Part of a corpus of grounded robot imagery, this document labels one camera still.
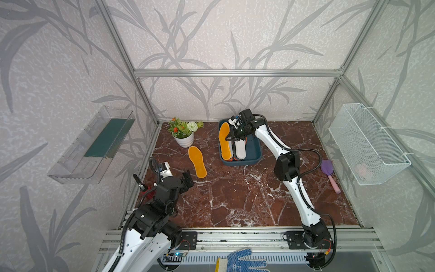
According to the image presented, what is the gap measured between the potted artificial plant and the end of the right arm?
0.21m

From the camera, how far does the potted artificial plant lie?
0.98m

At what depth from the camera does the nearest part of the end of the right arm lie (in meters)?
0.80
